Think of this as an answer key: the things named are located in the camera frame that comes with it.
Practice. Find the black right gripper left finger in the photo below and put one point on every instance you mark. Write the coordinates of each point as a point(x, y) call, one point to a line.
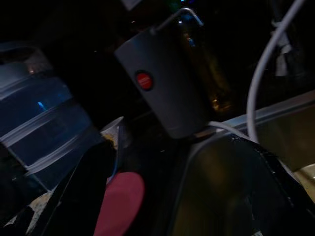
point(81, 191)

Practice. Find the amber oil bottle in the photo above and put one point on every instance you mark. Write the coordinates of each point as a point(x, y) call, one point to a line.
point(216, 81)

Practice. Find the grey water filter canister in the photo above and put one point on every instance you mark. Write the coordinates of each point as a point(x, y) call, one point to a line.
point(167, 86)

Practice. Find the clear tiered food container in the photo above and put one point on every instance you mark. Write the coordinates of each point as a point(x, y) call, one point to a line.
point(37, 110)

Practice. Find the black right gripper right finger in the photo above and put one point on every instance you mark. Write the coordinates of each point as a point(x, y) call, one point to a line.
point(270, 196)

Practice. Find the pink plate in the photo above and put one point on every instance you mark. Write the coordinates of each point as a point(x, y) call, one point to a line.
point(123, 201)

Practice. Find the stainless steel sink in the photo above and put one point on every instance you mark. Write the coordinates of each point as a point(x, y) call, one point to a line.
point(209, 184)

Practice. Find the white cartoon print cup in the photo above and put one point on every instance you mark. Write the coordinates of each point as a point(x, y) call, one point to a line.
point(110, 127)

